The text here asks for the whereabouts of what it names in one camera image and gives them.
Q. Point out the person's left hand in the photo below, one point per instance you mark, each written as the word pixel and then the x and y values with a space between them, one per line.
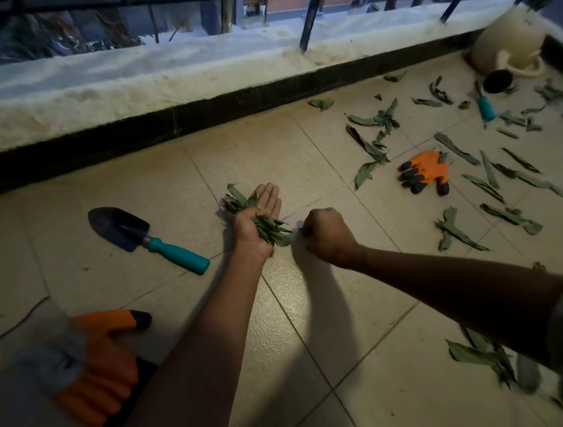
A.
pixel 246 233

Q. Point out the person's right hand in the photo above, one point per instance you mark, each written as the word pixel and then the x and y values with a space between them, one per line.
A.
pixel 332 237

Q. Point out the person's right forearm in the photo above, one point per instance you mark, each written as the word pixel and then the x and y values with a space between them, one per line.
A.
pixel 462 299

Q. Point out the person's left forearm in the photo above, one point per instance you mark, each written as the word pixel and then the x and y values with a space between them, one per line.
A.
pixel 202 352

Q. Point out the person's grey shirt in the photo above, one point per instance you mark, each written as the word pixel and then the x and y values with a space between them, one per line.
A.
pixel 556 334

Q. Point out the orange black work glove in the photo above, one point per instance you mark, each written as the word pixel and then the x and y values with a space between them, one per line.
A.
pixel 101 352
pixel 429 167

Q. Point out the black metal railing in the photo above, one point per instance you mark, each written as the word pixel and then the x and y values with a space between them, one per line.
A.
pixel 308 26

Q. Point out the beige plastic watering can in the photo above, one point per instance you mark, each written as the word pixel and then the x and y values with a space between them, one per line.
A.
pixel 506 39

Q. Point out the green trees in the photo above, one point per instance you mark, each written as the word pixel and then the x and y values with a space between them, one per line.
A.
pixel 44 39

